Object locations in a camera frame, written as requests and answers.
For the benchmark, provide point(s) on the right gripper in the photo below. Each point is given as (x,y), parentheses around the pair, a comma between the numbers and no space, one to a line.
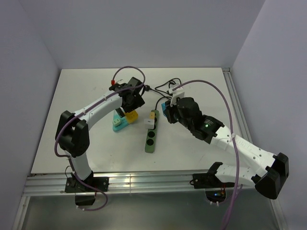
(169,110)

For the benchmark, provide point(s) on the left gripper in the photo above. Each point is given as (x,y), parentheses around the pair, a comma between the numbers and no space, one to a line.
(138,102)

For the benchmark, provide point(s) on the yellow cube socket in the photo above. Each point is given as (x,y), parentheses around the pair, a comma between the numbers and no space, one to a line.
(131,116)

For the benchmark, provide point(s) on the blue plug adapter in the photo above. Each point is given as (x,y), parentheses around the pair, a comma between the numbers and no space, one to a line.
(166,109)

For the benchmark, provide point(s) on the teal triangular power strip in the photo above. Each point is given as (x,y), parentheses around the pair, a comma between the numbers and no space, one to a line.
(119,113)

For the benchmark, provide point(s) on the light green plug adapter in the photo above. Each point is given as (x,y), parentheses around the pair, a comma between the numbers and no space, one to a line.
(116,122)

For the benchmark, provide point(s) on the white charger plug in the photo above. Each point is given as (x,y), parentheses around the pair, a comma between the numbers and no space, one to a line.
(149,123)

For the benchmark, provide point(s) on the green power strip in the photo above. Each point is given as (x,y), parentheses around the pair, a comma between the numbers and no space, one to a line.
(152,134)

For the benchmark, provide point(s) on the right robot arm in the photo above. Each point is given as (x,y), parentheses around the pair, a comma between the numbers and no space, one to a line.
(265,171)

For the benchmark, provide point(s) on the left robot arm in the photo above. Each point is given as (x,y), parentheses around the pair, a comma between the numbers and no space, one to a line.
(72,134)

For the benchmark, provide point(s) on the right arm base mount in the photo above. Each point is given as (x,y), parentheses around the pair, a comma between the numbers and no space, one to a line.
(208,180)

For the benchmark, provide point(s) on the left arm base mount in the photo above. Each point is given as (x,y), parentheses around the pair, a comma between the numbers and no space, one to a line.
(87,191)

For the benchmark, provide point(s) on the aluminium rail frame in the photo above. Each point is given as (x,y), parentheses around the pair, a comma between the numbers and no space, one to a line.
(120,156)

